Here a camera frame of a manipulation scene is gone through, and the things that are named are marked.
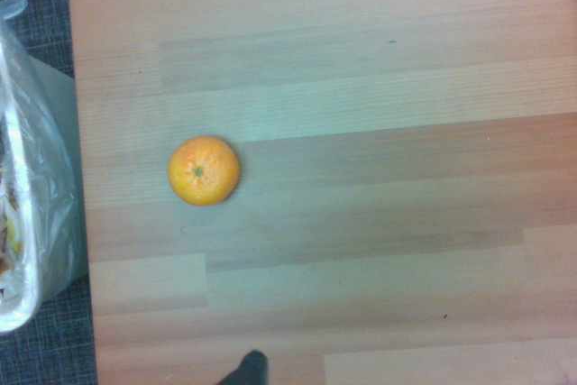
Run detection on orange tangerine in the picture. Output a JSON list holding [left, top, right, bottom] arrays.
[[167, 134, 241, 207]]

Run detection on white bin with plastic bag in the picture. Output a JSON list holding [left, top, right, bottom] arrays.
[[0, 0, 87, 336]]

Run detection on wooden coffee table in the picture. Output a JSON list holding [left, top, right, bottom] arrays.
[[65, 0, 577, 385]]

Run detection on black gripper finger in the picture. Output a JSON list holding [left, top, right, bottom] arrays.
[[215, 349, 270, 385]]

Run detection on grey trash bin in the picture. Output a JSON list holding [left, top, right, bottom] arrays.
[[26, 55, 91, 309]]

